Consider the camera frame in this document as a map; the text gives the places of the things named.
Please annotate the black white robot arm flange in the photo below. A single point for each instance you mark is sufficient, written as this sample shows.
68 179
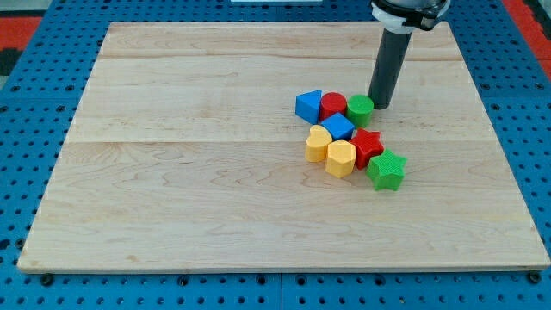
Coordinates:
403 16

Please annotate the blue triangle block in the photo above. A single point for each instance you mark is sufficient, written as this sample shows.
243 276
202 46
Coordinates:
307 106

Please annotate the blue cube block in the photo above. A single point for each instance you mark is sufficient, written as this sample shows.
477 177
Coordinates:
339 127

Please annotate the yellow heart block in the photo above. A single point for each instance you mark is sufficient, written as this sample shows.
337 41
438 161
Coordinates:
317 143

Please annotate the yellow hexagon block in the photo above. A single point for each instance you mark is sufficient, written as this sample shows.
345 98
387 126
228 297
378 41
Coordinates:
341 158

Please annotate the red cylinder block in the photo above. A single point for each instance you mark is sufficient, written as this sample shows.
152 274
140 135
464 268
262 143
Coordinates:
332 103

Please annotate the light wooden board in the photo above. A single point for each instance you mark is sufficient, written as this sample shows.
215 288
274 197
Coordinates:
185 156

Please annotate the red star block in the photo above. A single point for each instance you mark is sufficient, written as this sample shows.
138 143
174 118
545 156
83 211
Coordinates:
368 144

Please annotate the green cylinder block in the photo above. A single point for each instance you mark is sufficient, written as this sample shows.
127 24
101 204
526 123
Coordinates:
359 110

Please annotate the green star block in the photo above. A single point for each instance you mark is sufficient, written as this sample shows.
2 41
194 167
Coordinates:
387 170

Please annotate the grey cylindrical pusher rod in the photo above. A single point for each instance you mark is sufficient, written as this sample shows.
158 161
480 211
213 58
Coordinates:
390 58

